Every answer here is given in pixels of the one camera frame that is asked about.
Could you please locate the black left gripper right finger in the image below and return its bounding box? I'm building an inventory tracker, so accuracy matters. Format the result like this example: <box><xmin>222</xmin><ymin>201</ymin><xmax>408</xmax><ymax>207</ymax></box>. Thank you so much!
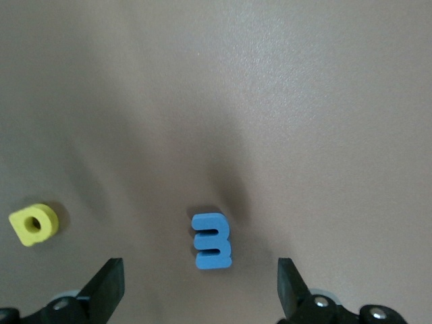
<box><xmin>276</xmin><ymin>258</ymin><xmax>410</xmax><ymax>324</ymax></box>

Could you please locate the blue foam letter m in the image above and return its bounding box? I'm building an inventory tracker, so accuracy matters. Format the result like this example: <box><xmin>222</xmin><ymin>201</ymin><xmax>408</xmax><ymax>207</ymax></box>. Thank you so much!
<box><xmin>190</xmin><ymin>212</ymin><xmax>233</xmax><ymax>271</ymax></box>

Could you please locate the yellow foam letter d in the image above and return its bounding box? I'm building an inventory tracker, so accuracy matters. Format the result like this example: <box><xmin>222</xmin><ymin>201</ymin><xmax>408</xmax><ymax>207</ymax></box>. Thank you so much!
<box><xmin>8</xmin><ymin>202</ymin><xmax>60</xmax><ymax>247</ymax></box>

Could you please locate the brown paper table cover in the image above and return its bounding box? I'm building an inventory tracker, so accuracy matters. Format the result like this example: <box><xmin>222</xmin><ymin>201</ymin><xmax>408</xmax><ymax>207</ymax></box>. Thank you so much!
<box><xmin>0</xmin><ymin>0</ymin><xmax>432</xmax><ymax>324</ymax></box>

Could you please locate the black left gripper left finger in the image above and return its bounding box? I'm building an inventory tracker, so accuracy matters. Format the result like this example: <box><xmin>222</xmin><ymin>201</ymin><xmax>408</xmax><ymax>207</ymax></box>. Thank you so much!
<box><xmin>0</xmin><ymin>257</ymin><xmax>126</xmax><ymax>324</ymax></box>

